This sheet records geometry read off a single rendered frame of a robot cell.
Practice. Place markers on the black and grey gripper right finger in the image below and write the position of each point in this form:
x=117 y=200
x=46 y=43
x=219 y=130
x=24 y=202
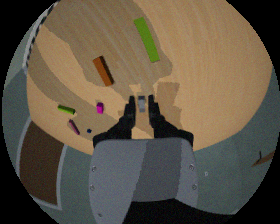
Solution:
x=162 y=128

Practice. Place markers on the grey rod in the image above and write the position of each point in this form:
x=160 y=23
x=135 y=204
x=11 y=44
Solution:
x=141 y=101

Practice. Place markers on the small magenta block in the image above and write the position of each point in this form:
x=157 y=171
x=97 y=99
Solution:
x=100 y=108

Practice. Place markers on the pink rod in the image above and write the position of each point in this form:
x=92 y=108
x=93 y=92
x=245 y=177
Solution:
x=74 y=127

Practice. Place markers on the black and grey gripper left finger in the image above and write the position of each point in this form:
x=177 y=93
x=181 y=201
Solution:
x=123 y=127

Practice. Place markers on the orange rod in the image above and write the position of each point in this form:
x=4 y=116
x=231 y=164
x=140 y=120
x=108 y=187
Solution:
x=103 y=70

